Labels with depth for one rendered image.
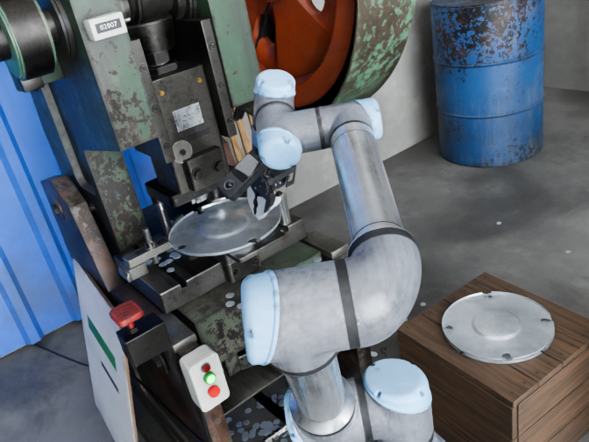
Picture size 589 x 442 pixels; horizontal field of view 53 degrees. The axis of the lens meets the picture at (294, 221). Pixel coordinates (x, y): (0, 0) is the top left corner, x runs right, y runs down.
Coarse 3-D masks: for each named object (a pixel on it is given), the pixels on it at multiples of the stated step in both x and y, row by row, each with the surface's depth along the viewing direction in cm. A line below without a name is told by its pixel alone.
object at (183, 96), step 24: (168, 72) 138; (192, 72) 137; (168, 96) 135; (192, 96) 139; (168, 120) 137; (192, 120) 140; (216, 120) 145; (192, 144) 142; (216, 144) 146; (168, 168) 143; (192, 168) 141; (216, 168) 144
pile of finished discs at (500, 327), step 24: (456, 312) 169; (480, 312) 166; (504, 312) 164; (528, 312) 163; (456, 336) 160; (480, 336) 158; (504, 336) 156; (528, 336) 155; (552, 336) 153; (480, 360) 151; (504, 360) 149
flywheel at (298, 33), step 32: (256, 0) 161; (288, 0) 150; (352, 0) 127; (256, 32) 168; (288, 32) 156; (320, 32) 146; (352, 32) 132; (288, 64) 162; (320, 64) 151; (320, 96) 151
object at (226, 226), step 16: (208, 208) 161; (224, 208) 159; (240, 208) 157; (176, 224) 155; (192, 224) 154; (208, 224) 151; (224, 224) 149; (240, 224) 147; (256, 224) 147; (272, 224) 145; (176, 240) 147; (192, 240) 145; (208, 240) 144; (224, 240) 142; (240, 240) 141; (256, 240) 139
